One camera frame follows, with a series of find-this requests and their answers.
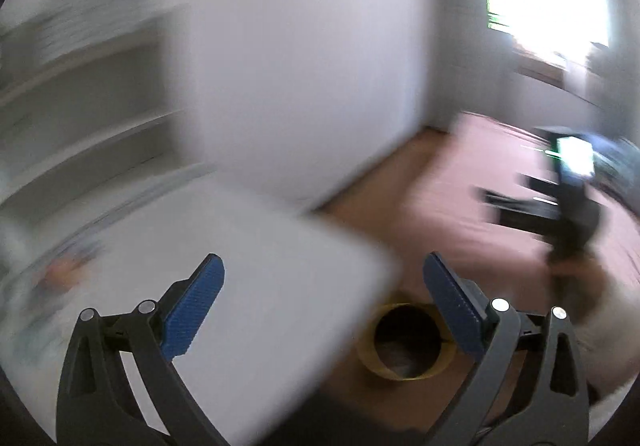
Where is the pink bed sheet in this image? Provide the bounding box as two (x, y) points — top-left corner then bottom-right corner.
(404, 110), (640, 327)

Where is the white desk hutch shelf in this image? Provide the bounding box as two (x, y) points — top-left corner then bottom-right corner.
(0, 0), (202, 222)

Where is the right hand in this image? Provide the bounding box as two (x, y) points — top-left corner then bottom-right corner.
(547, 250), (608, 324)

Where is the bright window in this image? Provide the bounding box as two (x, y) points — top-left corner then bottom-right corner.
(474, 0), (618, 72)

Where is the yellow trash bin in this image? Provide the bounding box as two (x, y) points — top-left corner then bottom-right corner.
(356, 302), (458, 382)

